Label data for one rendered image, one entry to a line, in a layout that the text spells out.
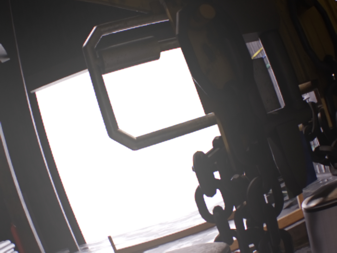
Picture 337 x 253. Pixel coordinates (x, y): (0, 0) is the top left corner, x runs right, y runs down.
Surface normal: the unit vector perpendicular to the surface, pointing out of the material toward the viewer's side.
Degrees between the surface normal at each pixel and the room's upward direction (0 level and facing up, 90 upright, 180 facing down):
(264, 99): 90
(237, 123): 89
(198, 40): 90
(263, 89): 90
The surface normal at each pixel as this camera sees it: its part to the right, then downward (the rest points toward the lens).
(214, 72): 0.32, -0.19
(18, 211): 0.09, -0.12
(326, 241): -0.84, 0.24
